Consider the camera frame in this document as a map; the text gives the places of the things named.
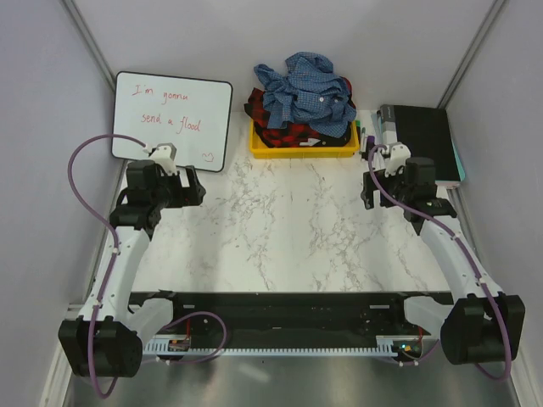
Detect blue checkered long sleeve shirt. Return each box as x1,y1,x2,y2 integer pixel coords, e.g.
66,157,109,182
254,52,356,138

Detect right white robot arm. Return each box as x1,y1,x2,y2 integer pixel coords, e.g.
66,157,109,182
361,158,525,371

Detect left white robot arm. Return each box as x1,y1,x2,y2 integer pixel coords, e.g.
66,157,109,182
59,159,205,377

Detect black notebook stack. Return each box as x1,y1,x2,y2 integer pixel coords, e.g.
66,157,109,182
393,105,465,189

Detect purple cap marker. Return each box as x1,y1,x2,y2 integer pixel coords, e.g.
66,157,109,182
360,135,375,160

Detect white dry-erase board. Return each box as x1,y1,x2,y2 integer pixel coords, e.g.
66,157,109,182
113,71,233,173

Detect yellow plastic bin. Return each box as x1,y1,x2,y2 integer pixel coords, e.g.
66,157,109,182
249,120,360,159

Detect red black plaid shirt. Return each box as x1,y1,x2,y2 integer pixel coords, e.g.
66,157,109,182
244,78,353,148

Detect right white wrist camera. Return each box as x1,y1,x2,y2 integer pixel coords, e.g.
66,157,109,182
376,142,411,177

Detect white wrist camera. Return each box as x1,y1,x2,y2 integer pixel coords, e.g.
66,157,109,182
376,142,411,177
143,143,178,176

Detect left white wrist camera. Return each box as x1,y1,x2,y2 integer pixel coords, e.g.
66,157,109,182
143,143,178,176

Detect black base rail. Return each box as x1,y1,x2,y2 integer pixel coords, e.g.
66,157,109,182
126,290,455,345

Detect white slotted cable duct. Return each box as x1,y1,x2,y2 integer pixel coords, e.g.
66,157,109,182
143,335,398,358

